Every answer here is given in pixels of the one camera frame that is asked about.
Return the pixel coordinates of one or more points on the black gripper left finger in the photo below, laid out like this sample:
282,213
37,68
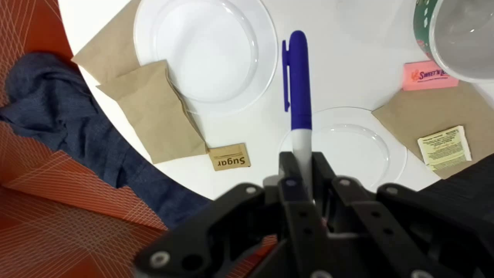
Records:
287,170

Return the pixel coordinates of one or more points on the blue and white pen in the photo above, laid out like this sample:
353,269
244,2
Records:
298,77

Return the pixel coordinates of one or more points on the folded brown napkin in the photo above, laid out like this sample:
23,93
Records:
154,113

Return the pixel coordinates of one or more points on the blue cloth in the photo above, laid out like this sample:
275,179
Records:
77,139

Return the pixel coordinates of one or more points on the pink sweetener packet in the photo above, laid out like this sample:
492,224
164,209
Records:
426,76

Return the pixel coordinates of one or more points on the white mug with green band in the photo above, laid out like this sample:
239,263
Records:
463,36

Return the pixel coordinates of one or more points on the large white plate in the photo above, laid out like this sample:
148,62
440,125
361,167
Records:
205,51

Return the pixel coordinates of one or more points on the small white plate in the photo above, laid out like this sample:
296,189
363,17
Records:
355,148

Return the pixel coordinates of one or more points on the brown napkin under large plate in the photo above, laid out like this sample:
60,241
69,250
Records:
110,51

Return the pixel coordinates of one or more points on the brown sugar packet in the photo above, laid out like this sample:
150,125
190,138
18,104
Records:
230,156

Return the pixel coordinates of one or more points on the brown napkin under yellow packet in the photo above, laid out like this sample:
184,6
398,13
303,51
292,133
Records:
411,116

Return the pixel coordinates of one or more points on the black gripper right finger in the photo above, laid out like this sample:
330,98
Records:
321,170

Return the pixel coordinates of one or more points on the yellow sweetener packet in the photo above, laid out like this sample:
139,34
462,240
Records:
445,147

